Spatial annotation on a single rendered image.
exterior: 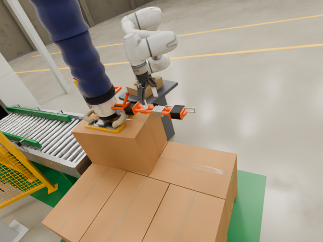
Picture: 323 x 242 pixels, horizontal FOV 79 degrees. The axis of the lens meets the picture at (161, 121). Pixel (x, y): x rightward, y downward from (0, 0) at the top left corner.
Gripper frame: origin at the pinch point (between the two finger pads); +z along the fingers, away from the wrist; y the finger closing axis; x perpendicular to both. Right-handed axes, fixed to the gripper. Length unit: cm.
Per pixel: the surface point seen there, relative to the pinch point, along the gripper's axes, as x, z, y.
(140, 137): -10.1, 24.2, 11.0
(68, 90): -358, 106, -165
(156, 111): 5.3, 4.8, 4.1
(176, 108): 17.7, 4.0, 0.7
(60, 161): -101, 54, 32
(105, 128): -36.4, 17.2, 14.6
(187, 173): 18, 59, 8
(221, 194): 46, 59, 17
